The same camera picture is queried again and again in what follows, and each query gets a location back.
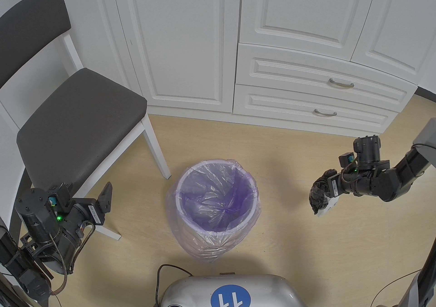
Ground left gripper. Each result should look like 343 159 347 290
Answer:
44 198 107 266

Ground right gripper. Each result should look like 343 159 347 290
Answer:
325 171 362 199

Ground black plastic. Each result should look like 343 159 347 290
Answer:
309 169 338 215

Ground white printed wrapper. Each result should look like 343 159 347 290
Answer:
317 197 340 219

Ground purple plastic bag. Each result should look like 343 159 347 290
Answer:
166 158 262 263

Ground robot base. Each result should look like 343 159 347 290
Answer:
159 272 309 307

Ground white trash bin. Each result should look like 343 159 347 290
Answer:
175 161 258 239

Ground white chair grey cushions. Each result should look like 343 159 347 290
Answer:
0 0 172 241

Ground white wardrobe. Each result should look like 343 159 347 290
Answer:
87 0 436 140

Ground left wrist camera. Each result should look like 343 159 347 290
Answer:
47 182 74 214

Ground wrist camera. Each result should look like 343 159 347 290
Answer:
338 152 355 168
47 182 74 214

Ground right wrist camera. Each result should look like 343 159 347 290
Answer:
338 152 355 168

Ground black cable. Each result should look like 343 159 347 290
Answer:
372 269 423 307
155 264 194 307

